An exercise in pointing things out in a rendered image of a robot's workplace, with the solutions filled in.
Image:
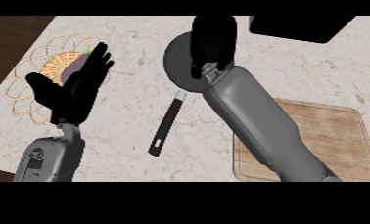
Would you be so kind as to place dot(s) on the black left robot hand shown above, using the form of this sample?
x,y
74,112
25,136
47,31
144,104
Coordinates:
x,y
77,87

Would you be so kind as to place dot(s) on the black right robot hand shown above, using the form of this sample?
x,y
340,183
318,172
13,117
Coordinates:
x,y
212,45

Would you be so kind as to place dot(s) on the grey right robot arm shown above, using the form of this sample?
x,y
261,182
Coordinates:
x,y
259,120

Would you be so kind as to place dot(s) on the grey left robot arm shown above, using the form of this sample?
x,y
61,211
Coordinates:
x,y
50,156

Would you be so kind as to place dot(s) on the dark grey frying pan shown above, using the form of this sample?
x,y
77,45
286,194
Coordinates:
x,y
179,71

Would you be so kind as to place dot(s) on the wooden cutting board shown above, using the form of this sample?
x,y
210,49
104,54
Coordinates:
x,y
323,143

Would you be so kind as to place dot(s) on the purple eggplant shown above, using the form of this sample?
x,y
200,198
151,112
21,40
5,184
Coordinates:
x,y
74,66

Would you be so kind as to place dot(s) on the black flat appliance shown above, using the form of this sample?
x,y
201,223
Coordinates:
x,y
301,27

